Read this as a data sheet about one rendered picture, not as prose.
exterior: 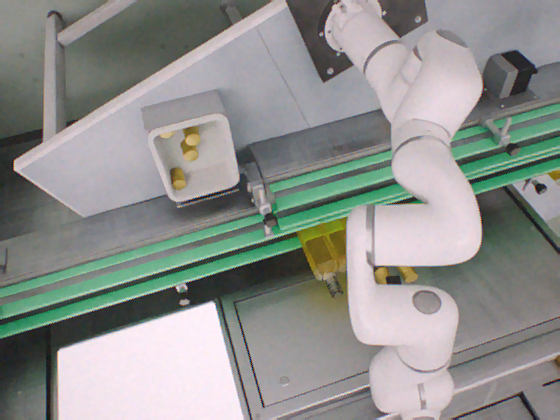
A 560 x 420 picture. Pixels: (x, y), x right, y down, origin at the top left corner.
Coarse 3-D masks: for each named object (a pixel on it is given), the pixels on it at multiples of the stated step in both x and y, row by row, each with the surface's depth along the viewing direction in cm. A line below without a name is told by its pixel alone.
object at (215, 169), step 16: (160, 128) 96; (176, 128) 97; (208, 128) 108; (224, 128) 101; (160, 144) 107; (176, 144) 109; (208, 144) 112; (224, 144) 109; (160, 160) 102; (176, 160) 113; (208, 160) 116; (224, 160) 117; (192, 176) 116; (208, 176) 116; (224, 176) 116; (176, 192) 113; (192, 192) 113; (208, 192) 114
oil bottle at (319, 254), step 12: (312, 228) 116; (300, 240) 119; (312, 240) 114; (324, 240) 114; (312, 252) 112; (324, 252) 112; (312, 264) 112; (324, 264) 110; (336, 264) 110; (324, 276) 110; (336, 276) 112
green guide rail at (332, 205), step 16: (528, 144) 124; (544, 144) 123; (464, 160) 122; (480, 160) 121; (496, 160) 121; (512, 160) 121; (352, 192) 118; (368, 192) 117; (384, 192) 117; (400, 192) 117; (272, 208) 117; (304, 208) 116; (320, 208) 115; (336, 208) 115; (352, 208) 115; (288, 224) 113
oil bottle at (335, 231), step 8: (320, 224) 118; (328, 224) 116; (336, 224) 116; (344, 224) 116; (328, 232) 115; (336, 232) 114; (344, 232) 114; (328, 240) 115; (336, 240) 113; (344, 240) 113; (336, 248) 112; (344, 248) 111; (336, 256) 111; (344, 256) 110; (344, 264) 110; (344, 272) 112
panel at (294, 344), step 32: (256, 288) 123; (288, 288) 123; (320, 288) 123; (224, 320) 119; (256, 320) 118; (288, 320) 118; (320, 320) 117; (256, 352) 113; (288, 352) 113; (320, 352) 112; (352, 352) 111; (256, 384) 109; (288, 384) 108; (320, 384) 107; (352, 384) 106; (256, 416) 103; (288, 416) 104
